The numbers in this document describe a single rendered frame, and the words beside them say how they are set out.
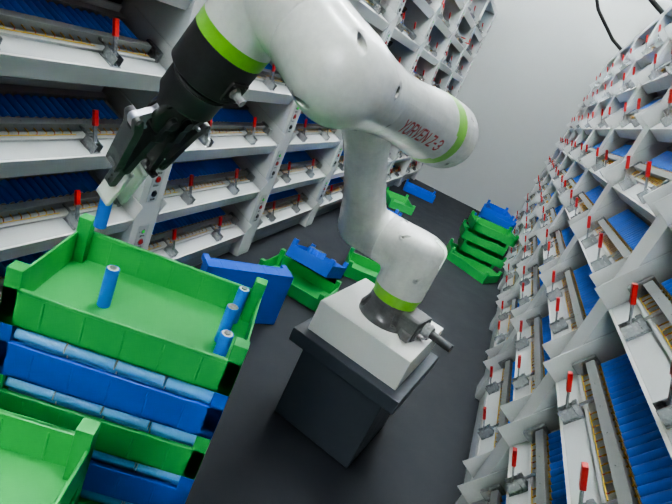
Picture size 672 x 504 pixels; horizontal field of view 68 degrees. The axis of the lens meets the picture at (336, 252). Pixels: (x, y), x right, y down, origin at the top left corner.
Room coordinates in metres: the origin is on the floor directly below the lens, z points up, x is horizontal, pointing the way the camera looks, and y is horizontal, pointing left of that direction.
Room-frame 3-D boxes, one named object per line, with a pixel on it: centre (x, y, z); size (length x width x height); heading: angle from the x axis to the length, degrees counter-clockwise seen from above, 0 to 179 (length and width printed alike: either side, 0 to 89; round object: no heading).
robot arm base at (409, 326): (1.16, -0.24, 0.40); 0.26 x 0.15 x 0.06; 62
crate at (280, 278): (1.47, 0.24, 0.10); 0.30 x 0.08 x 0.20; 126
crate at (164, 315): (0.61, 0.21, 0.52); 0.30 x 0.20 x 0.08; 99
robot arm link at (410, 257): (1.19, -0.17, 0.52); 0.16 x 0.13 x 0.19; 68
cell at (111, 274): (0.59, 0.27, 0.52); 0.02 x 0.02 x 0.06
